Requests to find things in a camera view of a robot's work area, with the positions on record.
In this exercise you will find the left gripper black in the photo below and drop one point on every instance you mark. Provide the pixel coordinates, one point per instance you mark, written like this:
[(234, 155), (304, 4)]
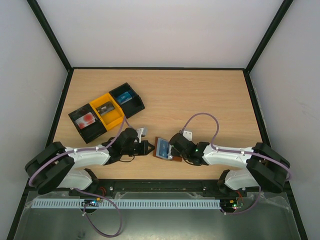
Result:
[(144, 151)]

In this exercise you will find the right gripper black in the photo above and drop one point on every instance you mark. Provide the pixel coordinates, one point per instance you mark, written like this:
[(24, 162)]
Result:
[(172, 150)]

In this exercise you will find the blue VIP card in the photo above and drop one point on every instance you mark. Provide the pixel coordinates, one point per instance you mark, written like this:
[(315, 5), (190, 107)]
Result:
[(163, 149)]

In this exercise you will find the brown leather card holder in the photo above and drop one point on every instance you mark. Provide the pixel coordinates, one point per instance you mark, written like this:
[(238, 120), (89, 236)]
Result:
[(176, 158)]

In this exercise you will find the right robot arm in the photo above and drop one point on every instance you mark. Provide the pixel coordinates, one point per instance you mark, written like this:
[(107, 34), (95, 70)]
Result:
[(258, 166)]

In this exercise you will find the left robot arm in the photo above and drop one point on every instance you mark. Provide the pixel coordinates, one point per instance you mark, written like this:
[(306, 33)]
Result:
[(60, 167)]

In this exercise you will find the blue card in bin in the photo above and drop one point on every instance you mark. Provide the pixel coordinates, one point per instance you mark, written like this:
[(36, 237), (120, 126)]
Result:
[(124, 97)]

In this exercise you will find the dark card in bin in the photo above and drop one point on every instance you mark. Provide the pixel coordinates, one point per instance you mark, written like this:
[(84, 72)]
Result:
[(105, 108)]

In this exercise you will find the red white card in bin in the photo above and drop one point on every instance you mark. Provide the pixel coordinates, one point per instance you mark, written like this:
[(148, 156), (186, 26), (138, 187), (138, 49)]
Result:
[(85, 120)]

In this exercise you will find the black bin right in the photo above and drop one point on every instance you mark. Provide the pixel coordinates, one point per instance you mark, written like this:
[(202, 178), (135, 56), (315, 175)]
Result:
[(132, 107)]

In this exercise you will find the black bin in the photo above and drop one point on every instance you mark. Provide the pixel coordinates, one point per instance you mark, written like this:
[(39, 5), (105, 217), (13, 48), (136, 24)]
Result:
[(132, 107), (91, 132)]

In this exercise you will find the yellow bin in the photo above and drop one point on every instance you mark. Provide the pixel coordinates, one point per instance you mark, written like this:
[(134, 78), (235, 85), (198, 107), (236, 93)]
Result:
[(111, 119)]

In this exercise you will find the black bin left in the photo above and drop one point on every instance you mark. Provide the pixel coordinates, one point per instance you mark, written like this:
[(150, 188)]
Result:
[(91, 132)]

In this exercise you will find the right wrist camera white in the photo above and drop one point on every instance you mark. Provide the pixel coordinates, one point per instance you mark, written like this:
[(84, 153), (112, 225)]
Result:
[(187, 134)]

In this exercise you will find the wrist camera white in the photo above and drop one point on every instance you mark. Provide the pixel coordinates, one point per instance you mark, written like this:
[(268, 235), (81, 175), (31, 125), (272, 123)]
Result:
[(187, 134), (142, 132)]

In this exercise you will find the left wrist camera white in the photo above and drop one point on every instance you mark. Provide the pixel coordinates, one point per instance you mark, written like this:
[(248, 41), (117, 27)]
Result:
[(142, 132)]

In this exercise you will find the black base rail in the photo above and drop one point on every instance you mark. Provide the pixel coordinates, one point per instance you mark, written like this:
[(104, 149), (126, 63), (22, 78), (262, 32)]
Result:
[(206, 188)]

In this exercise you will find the slotted cable duct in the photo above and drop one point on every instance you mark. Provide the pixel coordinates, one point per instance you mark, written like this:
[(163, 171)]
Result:
[(203, 204)]

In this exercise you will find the black frame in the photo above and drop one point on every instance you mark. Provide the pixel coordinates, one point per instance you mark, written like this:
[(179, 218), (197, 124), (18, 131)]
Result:
[(38, 13)]

